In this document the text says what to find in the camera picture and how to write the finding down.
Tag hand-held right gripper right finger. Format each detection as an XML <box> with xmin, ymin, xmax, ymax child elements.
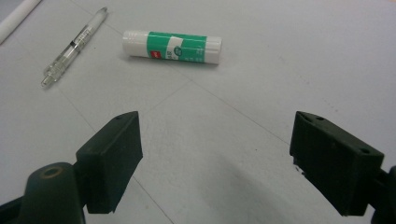
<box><xmin>289</xmin><ymin>110</ymin><xmax>385</xmax><ymax>217</ymax></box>

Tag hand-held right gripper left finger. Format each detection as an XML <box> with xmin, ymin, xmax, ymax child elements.
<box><xmin>75</xmin><ymin>110</ymin><xmax>144</xmax><ymax>215</ymax></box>

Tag clear plastic pen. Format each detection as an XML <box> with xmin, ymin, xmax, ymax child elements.
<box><xmin>40</xmin><ymin>7</ymin><xmax>109</xmax><ymax>88</ymax></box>

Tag green and white glue stick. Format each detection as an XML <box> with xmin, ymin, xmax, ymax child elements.
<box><xmin>121</xmin><ymin>29</ymin><xmax>223</xmax><ymax>65</ymax></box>

